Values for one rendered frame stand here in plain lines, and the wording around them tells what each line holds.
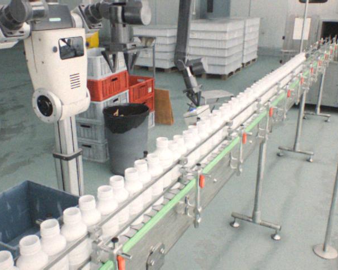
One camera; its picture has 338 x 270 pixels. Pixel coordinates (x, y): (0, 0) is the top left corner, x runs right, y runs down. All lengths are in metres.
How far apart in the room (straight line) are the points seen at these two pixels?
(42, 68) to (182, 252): 1.58
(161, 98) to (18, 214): 3.47
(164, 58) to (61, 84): 6.98
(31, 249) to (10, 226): 0.77
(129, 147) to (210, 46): 4.85
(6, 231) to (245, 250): 1.65
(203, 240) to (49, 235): 1.95
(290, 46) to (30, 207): 4.85
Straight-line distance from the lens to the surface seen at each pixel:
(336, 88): 5.81
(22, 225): 1.59
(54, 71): 1.55
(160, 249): 1.19
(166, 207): 1.16
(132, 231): 1.06
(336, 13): 5.70
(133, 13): 1.09
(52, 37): 1.53
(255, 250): 2.66
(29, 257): 0.80
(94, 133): 3.76
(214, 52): 7.83
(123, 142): 3.34
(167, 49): 8.42
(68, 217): 0.85
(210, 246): 2.64
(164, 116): 4.88
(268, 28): 11.56
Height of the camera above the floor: 1.62
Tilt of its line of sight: 20 degrees down
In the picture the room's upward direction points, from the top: straight up
